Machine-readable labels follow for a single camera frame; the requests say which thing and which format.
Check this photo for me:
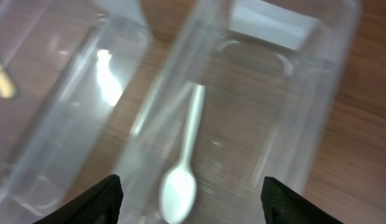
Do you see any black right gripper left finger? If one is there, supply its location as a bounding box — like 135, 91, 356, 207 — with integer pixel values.
34, 174, 123, 224

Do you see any beige plastic fork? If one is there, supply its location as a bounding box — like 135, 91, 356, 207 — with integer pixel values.
0, 63, 17, 99

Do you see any clear plastic container left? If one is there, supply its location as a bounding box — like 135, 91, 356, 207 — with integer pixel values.
0, 0, 151, 223

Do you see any clear plastic container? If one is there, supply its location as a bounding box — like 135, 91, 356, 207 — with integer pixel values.
115, 1, 360, 223
0, 0, 151, 223

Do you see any clear plastic container right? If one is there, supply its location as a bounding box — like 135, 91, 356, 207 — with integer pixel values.
115, 1, 360, 223

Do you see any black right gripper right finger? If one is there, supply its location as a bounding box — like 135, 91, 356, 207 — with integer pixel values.
261, 176, 342, 224

